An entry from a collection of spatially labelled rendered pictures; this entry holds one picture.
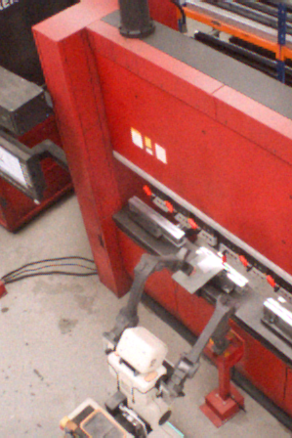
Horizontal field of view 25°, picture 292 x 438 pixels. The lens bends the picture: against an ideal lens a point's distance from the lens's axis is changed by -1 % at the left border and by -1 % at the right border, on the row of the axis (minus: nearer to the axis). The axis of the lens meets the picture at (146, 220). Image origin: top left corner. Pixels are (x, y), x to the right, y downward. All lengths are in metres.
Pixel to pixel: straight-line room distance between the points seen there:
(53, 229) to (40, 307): 0.83
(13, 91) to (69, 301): 1.95
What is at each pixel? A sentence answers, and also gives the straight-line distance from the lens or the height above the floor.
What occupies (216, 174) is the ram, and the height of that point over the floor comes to 1.78.
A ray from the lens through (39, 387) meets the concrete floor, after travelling 4.84.
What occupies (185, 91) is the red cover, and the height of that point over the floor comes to 2.23.
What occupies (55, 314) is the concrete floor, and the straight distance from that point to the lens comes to 5.16.
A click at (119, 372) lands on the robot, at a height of 1.20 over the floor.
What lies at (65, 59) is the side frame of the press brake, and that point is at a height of 2.17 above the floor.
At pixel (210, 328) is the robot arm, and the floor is 1.40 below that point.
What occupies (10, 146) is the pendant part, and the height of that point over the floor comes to 1.60.
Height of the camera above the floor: 4.08
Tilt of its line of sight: 47 degrees down
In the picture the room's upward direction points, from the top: 10 degrees counter-clockwise
